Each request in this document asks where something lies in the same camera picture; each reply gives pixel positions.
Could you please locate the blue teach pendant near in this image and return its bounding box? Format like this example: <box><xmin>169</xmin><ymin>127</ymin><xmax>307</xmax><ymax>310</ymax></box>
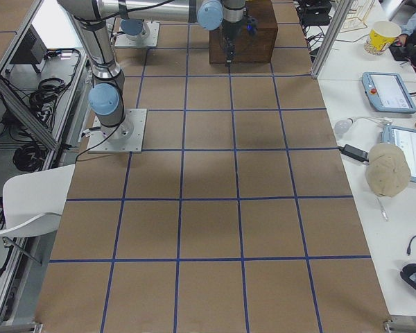
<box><xmin>381</xmin><ymin>125</ymin><xmax>416</xmax><ymax>182</ymax></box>

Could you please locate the yellow popcorn cup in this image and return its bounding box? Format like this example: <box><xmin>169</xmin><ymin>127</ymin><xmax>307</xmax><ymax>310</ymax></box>
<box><xmin>363</xmin><ymin>21</ymin><xmax>401</xmax><ymax>56</ymax></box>

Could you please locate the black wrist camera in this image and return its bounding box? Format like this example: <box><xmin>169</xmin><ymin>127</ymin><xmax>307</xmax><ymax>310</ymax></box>
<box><xmin>245</xmin><ymin>14</ymin><xmax>258</xmax><ymax>36</ymax></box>

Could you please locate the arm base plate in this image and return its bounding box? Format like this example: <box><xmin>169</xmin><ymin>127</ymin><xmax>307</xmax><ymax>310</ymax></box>
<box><xmin>87</xmin><ymin>108</ymin><xmax>147</xmax><ymax>153</ymax></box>
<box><xmin>114</xmin><ymin>20</ymin><xmax>160</xmax><ymax>49</ymax></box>

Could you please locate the white plastic chair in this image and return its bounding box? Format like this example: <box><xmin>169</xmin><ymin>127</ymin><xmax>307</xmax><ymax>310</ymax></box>
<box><xmin>0</xmin><ymin>164</ymin><xmax>75</xmax><ymax>238</ymax></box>

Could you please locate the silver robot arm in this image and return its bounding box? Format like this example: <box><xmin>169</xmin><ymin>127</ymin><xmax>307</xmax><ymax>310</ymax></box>
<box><xmin>120</xmin><ymin>19</ymin><xmax>150</xmax><ymax>40</ymax></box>
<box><xmin>58</xmin><ymin>1</ymin><xmax>247</xmax><ymax>90</ymax></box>

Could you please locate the black power adapter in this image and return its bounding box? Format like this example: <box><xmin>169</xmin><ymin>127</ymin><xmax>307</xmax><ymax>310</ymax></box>
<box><xmin>338</xmin><ymin>144</ymin><xmax>369</xmax><ymax>162</ymax></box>

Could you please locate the dark wooden drawer box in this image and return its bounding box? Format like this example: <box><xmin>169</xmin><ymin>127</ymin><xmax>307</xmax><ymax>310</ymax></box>
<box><xmin>209</xmin><ymin>1</ymin><xmax>278</xmax><ymax>65</ymax></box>

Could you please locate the beige baseball cap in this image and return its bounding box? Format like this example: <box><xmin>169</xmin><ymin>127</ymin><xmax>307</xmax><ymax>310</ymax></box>
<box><xmin>365</xmin><ymin>143</ymin><xmax>411</xmax><ymax>197</ymax></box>

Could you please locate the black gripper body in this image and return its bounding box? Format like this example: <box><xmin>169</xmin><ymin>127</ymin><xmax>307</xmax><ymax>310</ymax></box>
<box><xmin>220</xmin><ymin>21</ymin><xmax>241</xmax><ymax>52</ymax></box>

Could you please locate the blue teach pendant far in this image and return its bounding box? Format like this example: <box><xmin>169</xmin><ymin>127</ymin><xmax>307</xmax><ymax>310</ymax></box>
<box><xmin>361</xmin><ymin>72</ymin><xmax>416</xmax><ymax>114</ymax></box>

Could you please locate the white light bulb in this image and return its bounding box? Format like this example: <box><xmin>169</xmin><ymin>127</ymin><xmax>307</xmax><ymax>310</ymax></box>
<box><xmin>333</xmin><ymin>118</ymin><xmax>354</xmax><ymax>137</ymax></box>

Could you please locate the gold wire rack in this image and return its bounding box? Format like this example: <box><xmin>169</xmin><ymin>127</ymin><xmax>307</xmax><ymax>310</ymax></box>
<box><xmin>340</xmin><ymin>0</ymin><xmax>374</xmax><ymax>33</ymax></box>

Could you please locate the blue teach pendant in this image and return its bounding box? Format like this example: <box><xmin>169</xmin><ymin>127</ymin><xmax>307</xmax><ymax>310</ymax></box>
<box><xmin>381</xmin><ymin>125</ymin><xmax>416</xmax><ymax>182</ymax></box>
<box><xmin>361</xmin><ymin>72</ymin><xmax>416</xmax><ymax>114</ymax></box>

